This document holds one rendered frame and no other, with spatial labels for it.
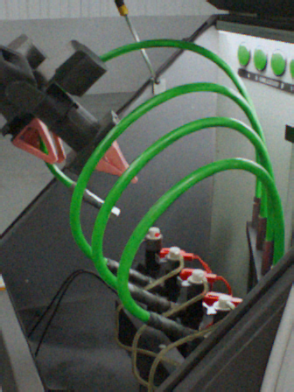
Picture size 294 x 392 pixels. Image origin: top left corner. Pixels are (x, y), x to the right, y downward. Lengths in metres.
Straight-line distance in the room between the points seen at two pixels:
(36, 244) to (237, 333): 0.68
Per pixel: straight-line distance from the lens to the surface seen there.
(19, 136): 1.03
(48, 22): 7.51
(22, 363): 0.99
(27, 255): 1.30
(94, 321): 1.30
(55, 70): 0.86
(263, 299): 0.70
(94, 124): 0.90
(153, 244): 0.99
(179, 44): 0.99
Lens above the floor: 1.53
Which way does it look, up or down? 19 degrees down
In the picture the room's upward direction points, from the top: straight up
